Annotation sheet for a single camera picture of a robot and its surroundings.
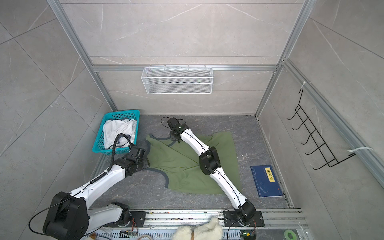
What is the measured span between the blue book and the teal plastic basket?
30.9 inches

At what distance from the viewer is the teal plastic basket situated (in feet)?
3.10

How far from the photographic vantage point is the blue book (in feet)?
2.73
